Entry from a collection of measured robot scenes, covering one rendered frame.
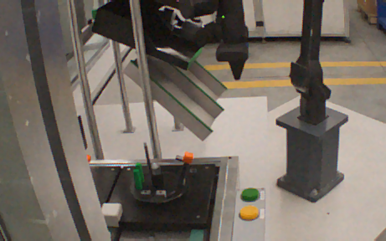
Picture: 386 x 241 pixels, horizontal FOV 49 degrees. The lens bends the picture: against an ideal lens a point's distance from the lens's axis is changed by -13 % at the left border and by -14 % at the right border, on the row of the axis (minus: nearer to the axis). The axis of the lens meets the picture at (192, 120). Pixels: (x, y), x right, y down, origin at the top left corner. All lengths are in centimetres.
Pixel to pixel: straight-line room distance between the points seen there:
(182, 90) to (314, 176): 45
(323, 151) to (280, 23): 403
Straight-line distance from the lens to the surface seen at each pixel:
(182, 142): 156
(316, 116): 119
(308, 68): 112
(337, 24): 524
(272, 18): 514
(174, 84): 138
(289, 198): 126
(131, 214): 108
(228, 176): 120
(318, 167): 121
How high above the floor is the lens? 161
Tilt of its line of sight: 26 degrees down
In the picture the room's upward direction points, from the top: 7 degrees counter-clockwise
